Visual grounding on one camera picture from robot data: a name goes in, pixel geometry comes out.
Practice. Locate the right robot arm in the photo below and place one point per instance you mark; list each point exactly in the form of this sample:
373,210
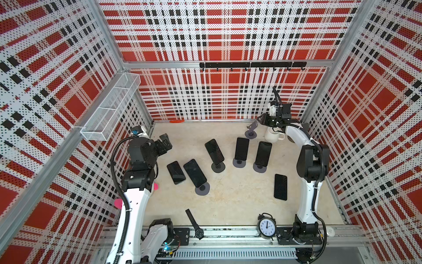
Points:
312,167

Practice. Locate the black hook rail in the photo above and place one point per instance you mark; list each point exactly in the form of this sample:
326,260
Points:
247,65

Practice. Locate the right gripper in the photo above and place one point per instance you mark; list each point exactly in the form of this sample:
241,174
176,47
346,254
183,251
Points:
267,116

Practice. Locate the purple phone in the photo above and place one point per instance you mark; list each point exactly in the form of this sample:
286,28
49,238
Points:
176,173

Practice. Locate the grey stand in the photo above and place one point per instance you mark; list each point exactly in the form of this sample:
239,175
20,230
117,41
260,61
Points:
239,163
203,189
218,168

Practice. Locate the white ceramic mug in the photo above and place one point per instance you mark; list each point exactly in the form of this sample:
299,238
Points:
273,136

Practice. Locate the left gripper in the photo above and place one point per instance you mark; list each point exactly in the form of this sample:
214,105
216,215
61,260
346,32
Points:
162,149

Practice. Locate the green phone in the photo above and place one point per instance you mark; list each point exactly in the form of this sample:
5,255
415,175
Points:
241,152

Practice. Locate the white wire mesh basket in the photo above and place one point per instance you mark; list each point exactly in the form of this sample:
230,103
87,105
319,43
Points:
106,116

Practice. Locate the black phone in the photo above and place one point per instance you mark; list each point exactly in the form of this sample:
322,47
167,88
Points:
280,187
195,173
214,151
263,154

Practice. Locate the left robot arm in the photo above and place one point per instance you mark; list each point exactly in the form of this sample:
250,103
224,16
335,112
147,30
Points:
135,188

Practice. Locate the red marker pen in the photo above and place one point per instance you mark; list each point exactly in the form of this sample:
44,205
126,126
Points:
176,121

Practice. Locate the pink white plush toy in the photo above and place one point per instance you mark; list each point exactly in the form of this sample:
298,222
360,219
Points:
118,203

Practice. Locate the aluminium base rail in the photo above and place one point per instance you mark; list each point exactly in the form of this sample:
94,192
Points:
348,245

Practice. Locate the black wrist watch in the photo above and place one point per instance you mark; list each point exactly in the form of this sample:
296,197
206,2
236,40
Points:
199,232

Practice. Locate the purple phone stand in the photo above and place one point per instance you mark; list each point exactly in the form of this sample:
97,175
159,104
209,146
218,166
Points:
251,133

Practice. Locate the black alarm clock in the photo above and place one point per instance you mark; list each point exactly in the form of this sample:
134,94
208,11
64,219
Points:
266,226

